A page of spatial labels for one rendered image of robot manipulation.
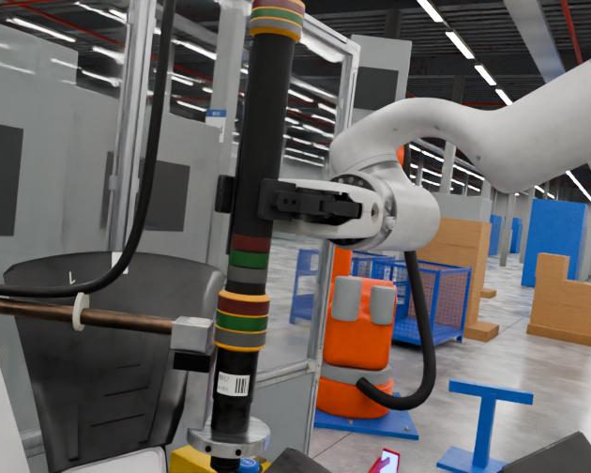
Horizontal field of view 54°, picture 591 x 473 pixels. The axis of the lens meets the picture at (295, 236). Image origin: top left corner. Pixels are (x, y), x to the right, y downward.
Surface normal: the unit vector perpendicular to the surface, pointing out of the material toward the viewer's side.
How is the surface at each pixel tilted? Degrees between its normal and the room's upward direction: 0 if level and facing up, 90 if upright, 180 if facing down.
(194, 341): 90
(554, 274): 90
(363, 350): 90
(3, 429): 50
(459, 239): 90
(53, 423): 54
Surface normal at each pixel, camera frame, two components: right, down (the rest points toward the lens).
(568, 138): -0.31, 0.44
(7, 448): 0.70, -0.54
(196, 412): 0.00, 0.05
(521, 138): -0.51, 0.08
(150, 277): 0.22, -0.72
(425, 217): 0.81, 0.07
